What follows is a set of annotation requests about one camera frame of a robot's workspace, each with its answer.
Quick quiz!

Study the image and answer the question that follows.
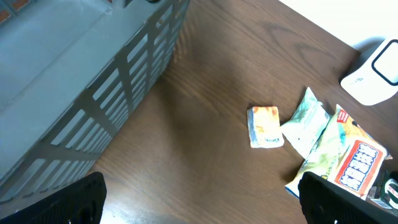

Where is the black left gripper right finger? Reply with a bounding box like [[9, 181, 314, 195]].
[[298, 172, 397, 224]]

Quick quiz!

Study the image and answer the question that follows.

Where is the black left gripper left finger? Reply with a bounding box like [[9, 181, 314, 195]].
[[1, 172, 107, 224]]

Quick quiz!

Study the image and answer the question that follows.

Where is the yellow snack bag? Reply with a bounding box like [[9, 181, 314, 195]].
[[285, 105, 392, 200]]

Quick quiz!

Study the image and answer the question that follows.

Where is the small green round-logo box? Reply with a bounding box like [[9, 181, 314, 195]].
[[368, 170, 397, 211]]

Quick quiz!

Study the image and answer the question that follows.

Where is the teal snack pack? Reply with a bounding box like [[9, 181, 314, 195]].
[[281, 87, 330, 159]]

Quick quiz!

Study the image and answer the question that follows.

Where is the small orange packet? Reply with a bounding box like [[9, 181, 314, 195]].
[[247, 106, 284, 149]]

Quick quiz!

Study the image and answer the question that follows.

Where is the white barcode scanner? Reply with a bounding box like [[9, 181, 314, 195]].
[[340, 39, 397, 106]]

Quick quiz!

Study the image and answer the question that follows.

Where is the grey plastic mesh basket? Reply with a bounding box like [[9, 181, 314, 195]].
[[1, 1, 189, 213]]

